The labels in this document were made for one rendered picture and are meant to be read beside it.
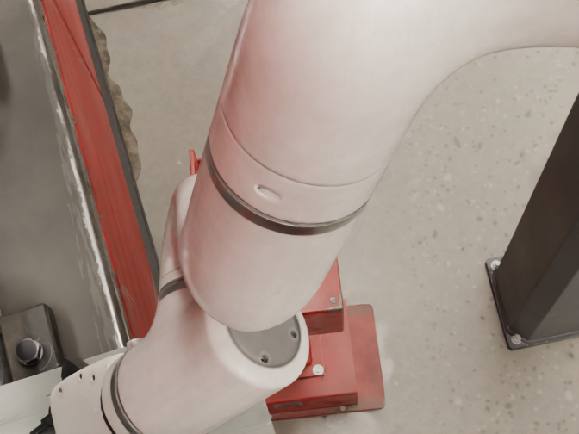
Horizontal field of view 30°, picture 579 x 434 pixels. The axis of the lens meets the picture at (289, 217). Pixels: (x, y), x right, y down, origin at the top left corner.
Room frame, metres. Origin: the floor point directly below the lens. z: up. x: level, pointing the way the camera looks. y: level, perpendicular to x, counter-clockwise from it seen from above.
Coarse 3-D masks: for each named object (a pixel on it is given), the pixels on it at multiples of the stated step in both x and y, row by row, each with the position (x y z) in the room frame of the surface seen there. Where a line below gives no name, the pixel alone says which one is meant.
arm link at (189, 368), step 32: (160, 320) 0.20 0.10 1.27; (192, 320) 0.18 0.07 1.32; (288, 320) 0.18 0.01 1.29; (128, 352) 0.19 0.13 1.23; (160, 352) 0.17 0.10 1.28; (192, 352) 0.16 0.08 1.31; (224, 352) 0.16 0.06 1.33; (256, 352) 0.15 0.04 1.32; (288, 352) 0.15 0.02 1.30; (128, 384) 0.16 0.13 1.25; (160, 384) 0.15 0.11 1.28; (192, 384) 0.14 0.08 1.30; (224, 384) 0.14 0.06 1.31; (256, 384) 0.13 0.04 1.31; (288, 384) 0.13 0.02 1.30; (128, 416) 0.14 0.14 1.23; (160, 416) 0.13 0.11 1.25; (192, 416) 0.13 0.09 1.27; (224, 416) 0.13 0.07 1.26
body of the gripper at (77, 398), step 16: (96, 368) 0.19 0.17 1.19; (64, 384) 0.19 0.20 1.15; (80, 384) 0.18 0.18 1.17; (96, 384) 0.18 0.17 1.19; (64, 400) 0.18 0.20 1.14; (80, 400) 0.17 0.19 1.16; (96, 400) 0.17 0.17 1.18; (64, 416) 0.17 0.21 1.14; (80, 416) 0.16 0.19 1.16; (96, 416) 0.16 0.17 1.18; (64, 432) 0.15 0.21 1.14; (80, 432) 0.15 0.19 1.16; (96, 432) 0.14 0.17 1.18; (112, 432) 0.14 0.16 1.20
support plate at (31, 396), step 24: (96, 360) 0.24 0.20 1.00; (24, 384) 0.23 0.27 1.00; (48, 384) 0.23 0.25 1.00; (0, 408) 0.21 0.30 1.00; (24, 408) 0.21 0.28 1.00; (264, 408) 0.17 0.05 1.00; (0, 432) 0.19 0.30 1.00; (24, 432) 0.18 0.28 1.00; (216, 432) 0.16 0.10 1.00; (240, 432) 0.15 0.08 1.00; (264, 432) 0.15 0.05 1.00
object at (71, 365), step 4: (72, 356) 0.22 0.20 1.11; (76, 356) 0.22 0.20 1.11; (64, 360) 0.22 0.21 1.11; (68, 360) 0.22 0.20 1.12; (72, 360) 0.22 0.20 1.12; (76, 360) 0.22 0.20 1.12; (80, 360) 0.22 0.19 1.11; (64, 364) 0.22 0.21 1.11; (68, 364) 0.21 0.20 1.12; (72, 364) 0.21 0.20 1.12; (76, 364) 0.21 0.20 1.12; (80, 364) 0.21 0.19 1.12; (84, 364) 0.21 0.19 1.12; (88, 364) 0.21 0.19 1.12; (64, 368) 0.21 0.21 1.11; (68, 368) 0.21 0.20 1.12; (72, 368) 0.21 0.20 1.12; (76, 368) 0.21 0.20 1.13; (80, 368) 0.21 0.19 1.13; (64, 372) 0.21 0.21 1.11; (68, 372) 0.21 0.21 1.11; (72, 372) 0.21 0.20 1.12; (64, 376) 0.21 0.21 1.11
